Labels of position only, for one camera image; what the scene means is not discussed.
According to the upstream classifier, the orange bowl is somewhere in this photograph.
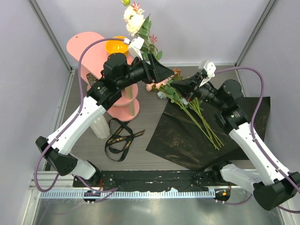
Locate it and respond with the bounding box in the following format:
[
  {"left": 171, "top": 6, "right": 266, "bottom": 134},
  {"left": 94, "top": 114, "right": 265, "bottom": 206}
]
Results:
[{"left": 105, "top": 40, "right": 129, "bottom": 55}]

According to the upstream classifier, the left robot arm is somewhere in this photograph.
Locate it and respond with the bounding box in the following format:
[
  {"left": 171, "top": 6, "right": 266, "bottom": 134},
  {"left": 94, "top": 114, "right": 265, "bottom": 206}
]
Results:
[{"left": 36, "top": 53, "right": 174, "bottom": 187}]

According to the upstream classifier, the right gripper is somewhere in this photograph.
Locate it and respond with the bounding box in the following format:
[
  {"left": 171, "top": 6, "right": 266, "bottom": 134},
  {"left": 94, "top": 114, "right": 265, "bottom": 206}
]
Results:
[{"left": 171, "top": 71, "right": 226, "bottom": 110}]

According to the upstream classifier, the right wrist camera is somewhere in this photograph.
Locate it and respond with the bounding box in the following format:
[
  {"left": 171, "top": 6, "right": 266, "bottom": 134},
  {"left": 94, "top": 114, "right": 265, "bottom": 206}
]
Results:
[{"left": 198, "top": 60, "right": 216, "bottom": 87}]

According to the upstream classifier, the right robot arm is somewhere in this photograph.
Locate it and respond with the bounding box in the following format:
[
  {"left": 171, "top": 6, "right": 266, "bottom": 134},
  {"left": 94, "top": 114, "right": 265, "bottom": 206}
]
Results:
[{"left": 171, "top": 73, "right": 300, "bottom": 211}]

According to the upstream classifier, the pink tiered shelf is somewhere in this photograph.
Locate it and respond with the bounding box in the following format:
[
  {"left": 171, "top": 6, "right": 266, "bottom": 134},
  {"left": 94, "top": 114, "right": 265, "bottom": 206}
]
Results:
[{"left": 67, "top": 32, "right": 140, "bottom": 121}]

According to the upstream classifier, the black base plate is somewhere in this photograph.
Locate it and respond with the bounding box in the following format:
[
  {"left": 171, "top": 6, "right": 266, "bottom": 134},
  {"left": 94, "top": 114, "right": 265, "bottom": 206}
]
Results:
[{"left": 72, "top": 169, "right": 235, "bottom": 192}]

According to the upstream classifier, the black ribbon gold lettering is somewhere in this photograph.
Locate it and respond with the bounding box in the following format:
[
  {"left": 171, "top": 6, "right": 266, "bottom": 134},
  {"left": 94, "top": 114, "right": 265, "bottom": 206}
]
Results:
[{"left": 105, "top": 118, "right": 145, "bottom": 162}]

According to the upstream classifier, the white cable duct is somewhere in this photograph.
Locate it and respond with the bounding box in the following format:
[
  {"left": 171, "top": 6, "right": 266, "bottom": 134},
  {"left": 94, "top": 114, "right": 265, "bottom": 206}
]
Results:
[{"left": 39, "top": 189, "right": 215, "bottom": 199}]

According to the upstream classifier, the artificial flower bouquet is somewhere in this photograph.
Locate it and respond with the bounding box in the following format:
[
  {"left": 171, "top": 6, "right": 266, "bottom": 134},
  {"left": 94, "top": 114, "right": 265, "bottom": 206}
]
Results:
[{"left": 146, "top": 68, "right": 224, "bottom": 150}]

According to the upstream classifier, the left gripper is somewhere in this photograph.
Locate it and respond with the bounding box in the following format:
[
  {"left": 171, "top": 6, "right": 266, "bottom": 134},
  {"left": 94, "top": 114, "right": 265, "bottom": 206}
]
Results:
[{"left": 117, "top": 53, "right": 174, "bottom": 90}]

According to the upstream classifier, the black wrapping paper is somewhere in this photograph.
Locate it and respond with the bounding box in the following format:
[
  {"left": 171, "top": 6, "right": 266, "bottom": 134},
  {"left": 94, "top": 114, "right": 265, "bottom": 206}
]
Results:
[{"left": 145, "top": 96, "right": 271, "bottom": 172}]

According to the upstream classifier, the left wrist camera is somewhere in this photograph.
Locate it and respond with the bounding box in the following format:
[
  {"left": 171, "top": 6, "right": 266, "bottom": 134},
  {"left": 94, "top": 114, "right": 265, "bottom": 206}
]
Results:
[{"left": 123, "top": 37, "right": 144, "bottom": 60}]

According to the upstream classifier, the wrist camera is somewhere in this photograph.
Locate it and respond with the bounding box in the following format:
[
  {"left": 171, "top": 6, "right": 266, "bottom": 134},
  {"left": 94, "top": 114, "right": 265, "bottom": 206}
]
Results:
[
  {"left": 123, "top": 37, "right": 144, "bottom": 60},
  {"left": 198, "top": 60, "right": 216, "bottom": 87}
]

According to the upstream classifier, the white ribbed vase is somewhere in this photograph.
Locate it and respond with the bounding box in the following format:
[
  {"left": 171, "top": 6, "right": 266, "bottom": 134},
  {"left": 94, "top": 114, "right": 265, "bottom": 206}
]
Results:
[{"left": 90, "top": 115, "right": 110, "bottom": 139}]

